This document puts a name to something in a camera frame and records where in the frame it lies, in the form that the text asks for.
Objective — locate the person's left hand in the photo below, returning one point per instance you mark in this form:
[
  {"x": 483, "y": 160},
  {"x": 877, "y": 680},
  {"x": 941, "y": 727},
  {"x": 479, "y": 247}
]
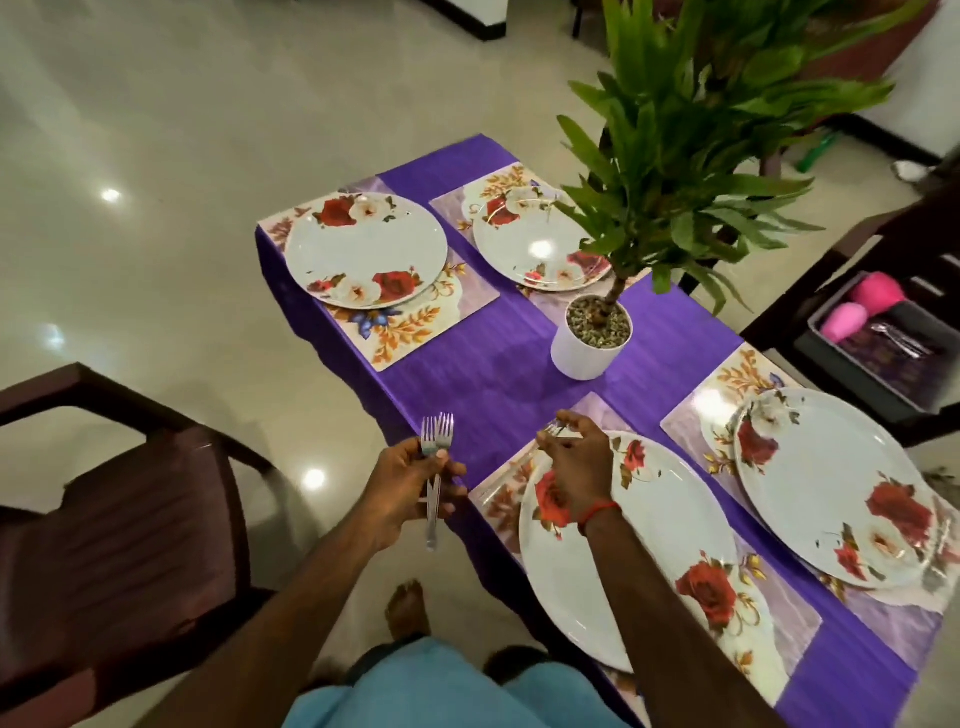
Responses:
[{"x": 398, "y": 488}]

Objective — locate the person's right hand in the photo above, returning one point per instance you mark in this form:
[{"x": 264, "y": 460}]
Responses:
[{"x": 578, "y": 468}]

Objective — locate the white floral plate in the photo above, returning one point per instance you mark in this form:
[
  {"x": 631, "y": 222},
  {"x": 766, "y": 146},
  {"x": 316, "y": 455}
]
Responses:
[
  {"x": 368, "y": 248},
  {"x": 533, "y": 248},
  {"x": 675, "y": 503},
  {"x": 818, "y": 473}
]

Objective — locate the grey plastic tray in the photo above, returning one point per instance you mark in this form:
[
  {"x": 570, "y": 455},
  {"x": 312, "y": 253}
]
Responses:
[{"x": 822, "y": 342}]

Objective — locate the person's right forearm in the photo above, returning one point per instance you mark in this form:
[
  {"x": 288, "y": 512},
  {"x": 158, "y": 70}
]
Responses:
[{"x": 675, "y": 630}]

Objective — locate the person's left forearm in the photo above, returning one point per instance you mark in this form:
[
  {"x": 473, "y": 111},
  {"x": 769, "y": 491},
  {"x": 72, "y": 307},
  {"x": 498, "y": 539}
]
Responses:
[{"x": 255, "y": 645}]

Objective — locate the person's left foot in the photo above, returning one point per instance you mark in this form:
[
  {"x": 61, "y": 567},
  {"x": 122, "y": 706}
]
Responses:
[{"x": 405, "y": 608}]

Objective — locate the purple tablecloth table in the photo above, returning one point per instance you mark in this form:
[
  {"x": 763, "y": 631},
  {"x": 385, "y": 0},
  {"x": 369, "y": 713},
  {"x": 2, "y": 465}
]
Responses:
[{"x": 495, "y": 375}]

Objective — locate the person's dark trousers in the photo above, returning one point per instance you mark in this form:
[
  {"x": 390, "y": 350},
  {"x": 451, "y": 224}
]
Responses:
[{"x": 510, "y": 660}]

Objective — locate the person's teal t-shirt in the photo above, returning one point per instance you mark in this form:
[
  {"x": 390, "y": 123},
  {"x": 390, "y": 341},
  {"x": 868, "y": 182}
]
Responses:
[{"x": 435, "y": 690}]

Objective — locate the red wrist thread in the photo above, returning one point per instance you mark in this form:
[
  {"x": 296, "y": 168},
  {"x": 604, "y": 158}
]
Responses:
[{"x": 599, "y": 513}]

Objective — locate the green plant in white pot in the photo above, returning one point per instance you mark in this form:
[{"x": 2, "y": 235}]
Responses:
[{"x": 590, "y": 353}]

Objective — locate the brown plastic chair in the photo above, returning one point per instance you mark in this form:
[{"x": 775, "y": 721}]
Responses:
[
  {"x": 135, "y": 555},
  {"x": 840, "y": 248}
]

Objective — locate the green bottle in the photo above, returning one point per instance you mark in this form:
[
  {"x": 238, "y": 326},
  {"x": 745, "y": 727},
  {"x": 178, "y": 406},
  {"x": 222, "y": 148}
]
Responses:
[{"x": 818, "y": 150}]

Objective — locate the small white floor object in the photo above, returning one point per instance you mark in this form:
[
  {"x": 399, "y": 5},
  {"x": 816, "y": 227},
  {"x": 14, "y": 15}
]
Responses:
[{"x": 911, "y": 171}]

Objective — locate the red-brown sofa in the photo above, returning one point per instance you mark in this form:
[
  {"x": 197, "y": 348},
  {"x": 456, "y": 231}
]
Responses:
[{"x": 885, "y": 53}]

